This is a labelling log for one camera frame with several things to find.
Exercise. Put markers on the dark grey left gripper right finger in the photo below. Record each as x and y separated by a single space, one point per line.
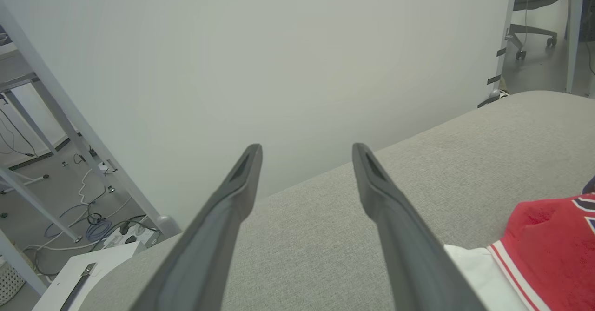
409 264

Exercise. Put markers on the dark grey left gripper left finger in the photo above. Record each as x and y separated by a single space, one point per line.
200 274

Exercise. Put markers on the red and white jersey shirt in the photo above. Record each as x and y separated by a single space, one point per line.
548 255

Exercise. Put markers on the white power strip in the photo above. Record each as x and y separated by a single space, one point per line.
144 236

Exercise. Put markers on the black power plug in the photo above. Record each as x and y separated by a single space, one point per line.
125 229
131 239

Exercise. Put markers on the white appliance box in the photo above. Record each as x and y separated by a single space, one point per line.
107 260

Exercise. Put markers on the black tape strip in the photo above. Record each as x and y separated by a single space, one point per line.
488 102
493 80
501 51

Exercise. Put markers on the white mesh basket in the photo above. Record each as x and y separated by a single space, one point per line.
9 283

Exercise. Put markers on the grey partition foot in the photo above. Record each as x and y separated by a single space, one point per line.
501 94

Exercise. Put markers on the white partition panel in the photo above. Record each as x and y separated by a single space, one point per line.
232 69

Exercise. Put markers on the white table leg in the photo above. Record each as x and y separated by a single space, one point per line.
575 32

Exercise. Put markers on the grey metal table frame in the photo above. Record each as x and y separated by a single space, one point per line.
37 203

